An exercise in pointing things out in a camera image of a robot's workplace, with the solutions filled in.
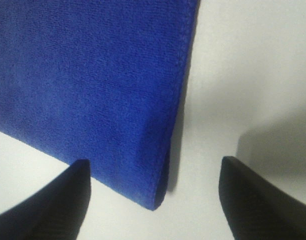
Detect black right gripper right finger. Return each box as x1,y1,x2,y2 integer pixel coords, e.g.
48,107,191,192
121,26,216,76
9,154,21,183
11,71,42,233
218,156,306,240

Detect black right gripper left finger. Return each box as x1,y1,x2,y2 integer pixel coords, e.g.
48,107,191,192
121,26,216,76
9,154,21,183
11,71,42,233
0,159,91,240

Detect blue microfibre towel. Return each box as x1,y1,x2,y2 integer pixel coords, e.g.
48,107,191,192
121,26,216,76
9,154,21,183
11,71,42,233
0,0,199,211

